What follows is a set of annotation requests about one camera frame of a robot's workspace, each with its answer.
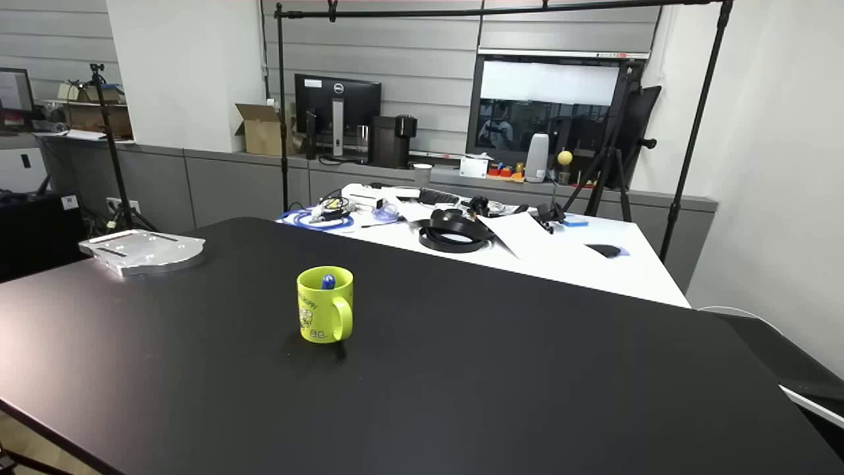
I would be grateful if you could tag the blue marker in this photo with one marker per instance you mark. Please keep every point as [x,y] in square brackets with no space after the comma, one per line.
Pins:
[328,283]

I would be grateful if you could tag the yellow-green mug cup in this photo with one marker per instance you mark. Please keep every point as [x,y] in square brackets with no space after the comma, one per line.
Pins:
[326,314]

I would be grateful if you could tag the black small box device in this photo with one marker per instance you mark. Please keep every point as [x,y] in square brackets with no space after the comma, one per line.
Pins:
[388,139]

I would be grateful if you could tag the black computer monitor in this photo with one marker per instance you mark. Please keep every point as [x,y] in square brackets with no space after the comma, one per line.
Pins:
[334,112]

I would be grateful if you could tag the yellow ball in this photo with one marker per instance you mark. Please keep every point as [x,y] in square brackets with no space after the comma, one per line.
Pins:
[565,158]

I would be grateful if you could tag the white side table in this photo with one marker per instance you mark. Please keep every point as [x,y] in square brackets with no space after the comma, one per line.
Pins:
[502,237]

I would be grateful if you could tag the cardboard box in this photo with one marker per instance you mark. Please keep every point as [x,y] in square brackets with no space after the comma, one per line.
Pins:
[262,129]

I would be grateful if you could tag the large window screen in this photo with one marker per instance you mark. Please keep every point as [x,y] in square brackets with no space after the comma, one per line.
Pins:
[565,99]

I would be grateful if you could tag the black tripod right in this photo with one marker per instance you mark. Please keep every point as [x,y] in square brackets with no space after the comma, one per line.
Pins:
[623,139]

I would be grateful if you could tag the black tripod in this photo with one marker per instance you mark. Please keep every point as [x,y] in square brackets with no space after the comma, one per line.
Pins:
[126,215]
[623,139]

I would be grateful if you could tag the clear plastic bag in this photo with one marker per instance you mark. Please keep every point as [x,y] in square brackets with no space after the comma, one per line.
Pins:
[138,250]

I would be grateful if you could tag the black tripod left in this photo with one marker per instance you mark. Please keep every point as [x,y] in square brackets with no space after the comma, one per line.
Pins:
[126,215]

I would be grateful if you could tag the black frame stand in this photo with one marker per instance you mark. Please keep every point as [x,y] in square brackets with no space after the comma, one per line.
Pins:
[334,11]

